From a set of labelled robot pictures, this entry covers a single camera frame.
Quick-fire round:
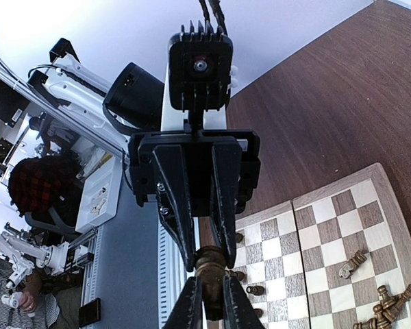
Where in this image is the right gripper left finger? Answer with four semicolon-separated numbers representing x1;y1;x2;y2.
163;276;203;329

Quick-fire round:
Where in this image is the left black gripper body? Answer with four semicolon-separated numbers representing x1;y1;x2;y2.
128;130;261;217

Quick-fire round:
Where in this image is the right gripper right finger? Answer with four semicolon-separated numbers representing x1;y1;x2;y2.
223;276;264;329

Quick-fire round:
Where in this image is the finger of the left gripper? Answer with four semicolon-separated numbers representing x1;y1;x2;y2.
153;145;195;271
210;143;240;269

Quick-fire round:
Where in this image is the dark pawn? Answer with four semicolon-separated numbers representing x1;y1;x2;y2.
254;308;263;317
246;285;265;296

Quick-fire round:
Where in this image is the dark rook chess piece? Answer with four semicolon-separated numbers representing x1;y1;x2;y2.
195;245;226;321

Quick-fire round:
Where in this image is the wooden chess board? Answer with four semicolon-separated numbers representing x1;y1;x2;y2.
236;163;411;328

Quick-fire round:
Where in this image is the dark pawn chess piece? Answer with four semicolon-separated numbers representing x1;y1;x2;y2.
236;232;245;243

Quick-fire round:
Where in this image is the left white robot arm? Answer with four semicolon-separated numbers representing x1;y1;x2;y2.
29;32;260;271

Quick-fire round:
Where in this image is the pile of dark chess pieces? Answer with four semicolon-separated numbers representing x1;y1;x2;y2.
353;284;411;329

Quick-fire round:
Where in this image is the white parts tray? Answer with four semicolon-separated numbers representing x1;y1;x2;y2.
75;158;122;234

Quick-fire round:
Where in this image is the person in plaid shirt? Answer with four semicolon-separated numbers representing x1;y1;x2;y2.
8;154;81;225

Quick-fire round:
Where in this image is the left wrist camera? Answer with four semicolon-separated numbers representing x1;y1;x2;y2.
160;19;240;131

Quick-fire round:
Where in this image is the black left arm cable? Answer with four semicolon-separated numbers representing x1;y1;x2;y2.
197;0;229;35

